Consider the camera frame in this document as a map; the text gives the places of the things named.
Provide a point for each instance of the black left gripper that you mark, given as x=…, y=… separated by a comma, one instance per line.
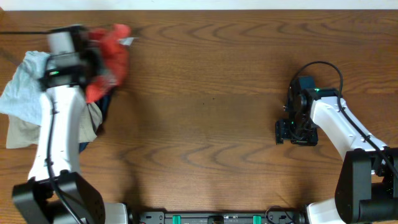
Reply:
x=94, y=62

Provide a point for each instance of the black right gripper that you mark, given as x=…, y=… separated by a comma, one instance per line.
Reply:
x=297, y=134

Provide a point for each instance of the orange red t-shirt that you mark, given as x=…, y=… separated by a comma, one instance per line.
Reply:
x=113, y=46

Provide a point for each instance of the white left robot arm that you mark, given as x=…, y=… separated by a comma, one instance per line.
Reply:
x=55, y=191

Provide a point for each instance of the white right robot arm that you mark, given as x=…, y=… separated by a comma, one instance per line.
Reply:
x=366, y=190

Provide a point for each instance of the navy blue folded garment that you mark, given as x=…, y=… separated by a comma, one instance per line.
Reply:
x=103, y=105

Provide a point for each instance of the light blue folded shirt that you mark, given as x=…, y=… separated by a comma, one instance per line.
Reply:
x=21, y=96

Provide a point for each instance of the beige folded shirt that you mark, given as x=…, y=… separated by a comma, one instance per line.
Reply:
x=22, y=133

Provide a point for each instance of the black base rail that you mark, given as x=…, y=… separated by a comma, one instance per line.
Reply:
x=273, y=215

